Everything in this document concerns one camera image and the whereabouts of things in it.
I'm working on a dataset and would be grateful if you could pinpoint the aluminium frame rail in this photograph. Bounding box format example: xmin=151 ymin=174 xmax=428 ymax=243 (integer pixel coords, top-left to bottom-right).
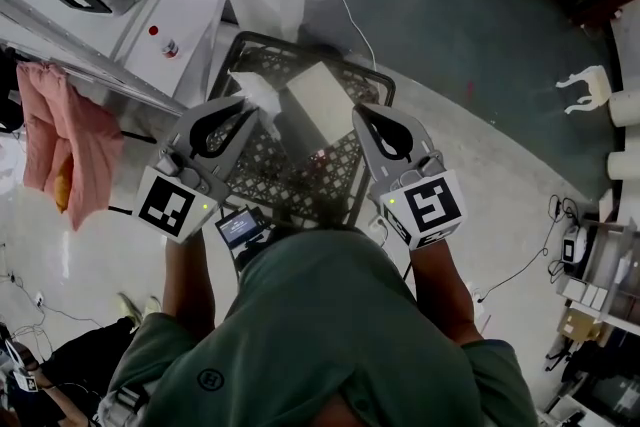
xmin=0 ymin=0 xmax=187 ymax=117

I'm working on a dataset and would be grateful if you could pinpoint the grey harness strap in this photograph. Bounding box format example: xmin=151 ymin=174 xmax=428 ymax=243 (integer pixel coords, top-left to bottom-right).
xmin=97 ymin=383 xmax=151 ymax=427

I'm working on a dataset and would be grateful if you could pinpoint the white paper roll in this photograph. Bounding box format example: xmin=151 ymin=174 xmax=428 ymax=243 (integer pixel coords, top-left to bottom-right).
xmin=606 ymin=148 xmax=640 ymax=181
xmin=607 ymin=88 xmax=640 ymax=128

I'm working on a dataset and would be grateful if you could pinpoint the pink quilted cloth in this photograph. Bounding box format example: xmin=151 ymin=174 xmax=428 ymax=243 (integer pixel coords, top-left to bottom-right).
xmin=16 ymin=61 xmax=126 ymax=232

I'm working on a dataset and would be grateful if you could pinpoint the person's left forearm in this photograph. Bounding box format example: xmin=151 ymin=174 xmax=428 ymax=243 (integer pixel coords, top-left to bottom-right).
xmin=163 ymin=227 xmax=242 ymax=346

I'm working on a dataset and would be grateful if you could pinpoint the white printed plastic part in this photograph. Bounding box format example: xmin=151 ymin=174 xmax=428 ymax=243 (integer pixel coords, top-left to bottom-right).
xmin=554 ymin=66 xmax=614 ymax=116

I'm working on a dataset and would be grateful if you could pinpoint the person's right forearm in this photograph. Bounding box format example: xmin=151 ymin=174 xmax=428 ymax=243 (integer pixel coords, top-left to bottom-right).
xmin=407 ymin=239 xmax=485 ymax=346

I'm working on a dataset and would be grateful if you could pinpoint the white bag item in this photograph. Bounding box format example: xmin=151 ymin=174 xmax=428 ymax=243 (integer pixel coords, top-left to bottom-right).
xmin=227 ymin=68 xmax=284 ymax=139

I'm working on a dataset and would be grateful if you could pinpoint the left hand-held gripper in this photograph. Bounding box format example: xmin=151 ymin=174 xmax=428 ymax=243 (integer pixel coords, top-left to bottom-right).
xmin=132 ymin=95 xmax=262 ymax=245

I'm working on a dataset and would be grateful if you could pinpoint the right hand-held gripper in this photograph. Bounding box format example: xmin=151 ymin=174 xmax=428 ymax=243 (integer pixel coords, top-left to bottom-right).
xmin=351 ymin=103 xmax=469 ymax=252

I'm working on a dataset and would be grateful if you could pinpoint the small black display device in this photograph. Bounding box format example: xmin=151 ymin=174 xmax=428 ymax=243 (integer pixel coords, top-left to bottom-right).
xmin=214 ymin=207 xmax=274 ymax=272

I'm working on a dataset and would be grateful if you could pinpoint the white and black small device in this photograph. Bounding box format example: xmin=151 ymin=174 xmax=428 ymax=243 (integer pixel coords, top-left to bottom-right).
xmin=561 ymin=223 xmax=590 ymax=267

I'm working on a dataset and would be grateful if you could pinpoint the black plastic mesh crate box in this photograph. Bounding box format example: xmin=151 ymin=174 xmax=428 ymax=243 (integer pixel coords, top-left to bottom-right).
xmin=207 ymin=30 xmax=397 ymax=231

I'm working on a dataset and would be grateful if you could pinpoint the orange soft item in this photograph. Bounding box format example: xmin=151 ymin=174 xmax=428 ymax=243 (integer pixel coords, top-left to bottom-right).
xmin=53 ymin=158 xmax=75 ymax=215

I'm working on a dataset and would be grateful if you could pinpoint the grey storage shelf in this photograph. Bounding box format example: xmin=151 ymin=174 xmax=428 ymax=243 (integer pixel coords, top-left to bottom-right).
xmin=556 ymin=202 xmax=640 ymax=334

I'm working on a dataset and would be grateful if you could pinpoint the white carton item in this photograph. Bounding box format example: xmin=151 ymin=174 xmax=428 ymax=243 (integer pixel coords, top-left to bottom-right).
xmin=279 ymin=61 xmax=359 ymax=166

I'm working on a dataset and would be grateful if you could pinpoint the white floor cable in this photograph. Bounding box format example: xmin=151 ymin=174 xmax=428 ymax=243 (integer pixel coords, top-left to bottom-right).
xmin=308 ymin=0 xmax=378 ymax=69

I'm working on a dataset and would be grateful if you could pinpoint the white power strip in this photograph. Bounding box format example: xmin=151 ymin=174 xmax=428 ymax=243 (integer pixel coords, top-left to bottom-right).
xmin=368 ymin=213 xmax=390 ymax=246

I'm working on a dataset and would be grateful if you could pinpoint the brown cardboard box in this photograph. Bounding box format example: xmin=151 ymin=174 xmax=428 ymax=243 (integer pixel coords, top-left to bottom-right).
xmin=556 ymin=308 xmax=604 ymax=342

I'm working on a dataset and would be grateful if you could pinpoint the thin black floor cable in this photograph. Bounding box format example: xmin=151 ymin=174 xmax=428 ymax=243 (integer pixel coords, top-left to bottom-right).
xmin=0 ymin=242 xmax=104 ymax=366

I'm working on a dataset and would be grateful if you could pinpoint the person's green shirt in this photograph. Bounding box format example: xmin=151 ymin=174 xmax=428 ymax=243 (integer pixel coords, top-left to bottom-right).
xmin=106 ymin=228 xmax=540 ymax=427

